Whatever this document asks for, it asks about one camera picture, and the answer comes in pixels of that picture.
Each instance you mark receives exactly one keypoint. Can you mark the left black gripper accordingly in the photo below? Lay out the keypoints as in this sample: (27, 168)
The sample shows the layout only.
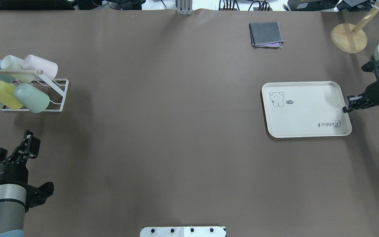
(8, 173)

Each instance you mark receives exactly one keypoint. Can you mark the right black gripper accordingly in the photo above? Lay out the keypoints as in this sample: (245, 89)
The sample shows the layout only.
(374, 93)

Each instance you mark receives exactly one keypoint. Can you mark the green plastic cup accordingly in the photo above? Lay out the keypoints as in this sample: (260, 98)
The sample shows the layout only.
(33, 99)

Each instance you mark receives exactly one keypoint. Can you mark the cream rabbit tray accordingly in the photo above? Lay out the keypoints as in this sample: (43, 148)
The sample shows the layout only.
(305, 109)

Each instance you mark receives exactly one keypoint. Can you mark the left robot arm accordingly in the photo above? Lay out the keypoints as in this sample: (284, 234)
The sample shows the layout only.
(11, 218)

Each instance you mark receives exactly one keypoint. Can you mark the yellow plastic cup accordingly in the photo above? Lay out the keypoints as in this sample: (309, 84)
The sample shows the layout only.
(7, 97)

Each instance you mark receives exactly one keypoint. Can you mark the wooden cup tree stand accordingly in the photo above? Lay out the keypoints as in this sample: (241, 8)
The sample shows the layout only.
(351, 38)

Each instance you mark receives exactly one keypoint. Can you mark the pink plastic cup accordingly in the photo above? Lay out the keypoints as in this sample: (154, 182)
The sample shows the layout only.
(33, 62)

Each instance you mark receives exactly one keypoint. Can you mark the cream plastic cup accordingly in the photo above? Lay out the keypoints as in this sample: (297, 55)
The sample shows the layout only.
(11, 62)

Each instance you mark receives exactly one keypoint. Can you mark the folded grey cloth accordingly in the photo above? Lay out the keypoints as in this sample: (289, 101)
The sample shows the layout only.
(266, 34)

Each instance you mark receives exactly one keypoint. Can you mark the white wire cup rack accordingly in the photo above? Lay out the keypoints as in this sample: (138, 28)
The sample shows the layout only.
(56, 89)

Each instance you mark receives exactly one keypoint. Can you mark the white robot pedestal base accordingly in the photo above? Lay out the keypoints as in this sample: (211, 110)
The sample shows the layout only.
(184, 231)

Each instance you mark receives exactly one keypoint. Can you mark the aluminium frame post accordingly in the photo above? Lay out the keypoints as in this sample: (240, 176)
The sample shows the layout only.
(184, 7)

